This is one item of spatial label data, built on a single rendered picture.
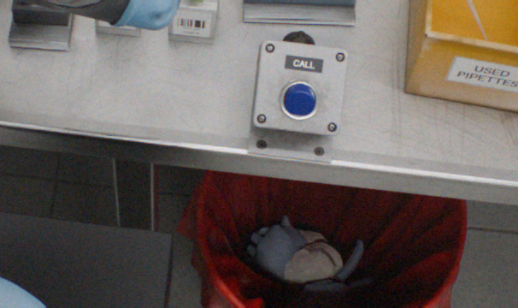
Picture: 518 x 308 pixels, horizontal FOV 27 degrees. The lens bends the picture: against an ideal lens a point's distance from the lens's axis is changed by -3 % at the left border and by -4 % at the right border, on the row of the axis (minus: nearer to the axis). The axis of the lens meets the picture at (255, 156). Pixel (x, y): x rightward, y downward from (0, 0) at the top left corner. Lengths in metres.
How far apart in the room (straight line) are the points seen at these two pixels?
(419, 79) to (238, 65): 0.16
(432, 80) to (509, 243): 1.00
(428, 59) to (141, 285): 0.31
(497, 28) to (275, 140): 0.24
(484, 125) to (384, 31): 0.13
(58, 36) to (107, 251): 0.23
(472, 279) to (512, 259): 0.08
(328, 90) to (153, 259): 0.20
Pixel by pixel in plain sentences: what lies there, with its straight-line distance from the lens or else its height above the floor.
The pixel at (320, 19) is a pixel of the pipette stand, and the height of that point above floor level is 0.88.
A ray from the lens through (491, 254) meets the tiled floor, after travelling 1.90.
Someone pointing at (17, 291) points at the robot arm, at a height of 1.16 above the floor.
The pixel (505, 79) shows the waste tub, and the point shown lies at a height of 0.93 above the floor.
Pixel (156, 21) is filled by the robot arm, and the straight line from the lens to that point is 0.62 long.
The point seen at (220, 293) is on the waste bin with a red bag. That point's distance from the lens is 1.34.
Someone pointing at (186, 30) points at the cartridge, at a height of 0.90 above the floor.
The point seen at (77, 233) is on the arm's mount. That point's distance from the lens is 0.81.
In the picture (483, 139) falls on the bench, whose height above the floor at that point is 0.88.
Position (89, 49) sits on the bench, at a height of 0.88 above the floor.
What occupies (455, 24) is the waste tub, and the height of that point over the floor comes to 0.88.
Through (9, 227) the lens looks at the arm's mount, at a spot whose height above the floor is 0.95.
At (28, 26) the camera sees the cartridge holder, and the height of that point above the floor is 0.89.
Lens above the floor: 1.70
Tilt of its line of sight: 64 degrees down
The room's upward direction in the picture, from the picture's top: 11 degrees clockwise
